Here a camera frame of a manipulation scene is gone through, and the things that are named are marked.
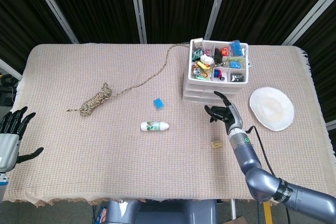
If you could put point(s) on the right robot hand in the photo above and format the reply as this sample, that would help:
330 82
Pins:
232 115

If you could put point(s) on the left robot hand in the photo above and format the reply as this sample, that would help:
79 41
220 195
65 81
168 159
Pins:
8 145

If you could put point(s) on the yellow eraser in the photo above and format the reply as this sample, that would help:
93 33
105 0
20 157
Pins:
216 144

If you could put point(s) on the clear drawer with white paper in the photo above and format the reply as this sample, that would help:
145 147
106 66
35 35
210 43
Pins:
199 86

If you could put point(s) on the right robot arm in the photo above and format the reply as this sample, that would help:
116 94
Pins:
246 155

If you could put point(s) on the clear plastic drawer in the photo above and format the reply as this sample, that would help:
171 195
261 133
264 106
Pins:
194 99

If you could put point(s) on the black metal clips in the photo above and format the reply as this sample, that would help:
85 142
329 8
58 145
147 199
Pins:
237 77

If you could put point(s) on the white paper plate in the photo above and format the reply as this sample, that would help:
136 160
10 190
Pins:
273 108

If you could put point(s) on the coloured marker set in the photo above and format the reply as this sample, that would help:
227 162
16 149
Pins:
216 74

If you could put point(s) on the colourful snack packets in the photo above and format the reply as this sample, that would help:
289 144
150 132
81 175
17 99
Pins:
200 74

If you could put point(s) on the green printed packet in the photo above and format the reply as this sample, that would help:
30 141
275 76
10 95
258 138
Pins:
235 62

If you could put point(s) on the yellow packet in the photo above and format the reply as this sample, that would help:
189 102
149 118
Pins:
202 66

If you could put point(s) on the black pouch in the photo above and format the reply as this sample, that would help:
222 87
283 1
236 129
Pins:
218 55

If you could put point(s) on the white crumpled wad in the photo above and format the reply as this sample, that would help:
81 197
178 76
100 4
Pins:
206 59

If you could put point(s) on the red orange packet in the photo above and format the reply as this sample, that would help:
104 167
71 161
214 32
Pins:
225 52

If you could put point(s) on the blue plastic packet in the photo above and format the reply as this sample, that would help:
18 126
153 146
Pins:
235 48

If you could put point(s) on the green printed card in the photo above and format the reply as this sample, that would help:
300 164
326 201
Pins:
196 54

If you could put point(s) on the blue and white block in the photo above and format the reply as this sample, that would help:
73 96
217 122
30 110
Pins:
158 103

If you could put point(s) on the white paper card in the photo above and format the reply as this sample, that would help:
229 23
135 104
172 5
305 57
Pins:
198 43

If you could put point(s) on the white bottle green label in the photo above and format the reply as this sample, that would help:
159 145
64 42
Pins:
145 126

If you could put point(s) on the beige woven tablecloth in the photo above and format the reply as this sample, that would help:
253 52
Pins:
105 155

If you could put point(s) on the grey robot torso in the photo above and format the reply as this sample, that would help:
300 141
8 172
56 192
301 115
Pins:
162 212

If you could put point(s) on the white plastic drawer unit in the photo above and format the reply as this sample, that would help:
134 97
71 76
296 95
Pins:
190 79

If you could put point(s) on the white frame post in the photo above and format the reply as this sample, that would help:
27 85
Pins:
309 14
216 6
138 9
10 69
55 9

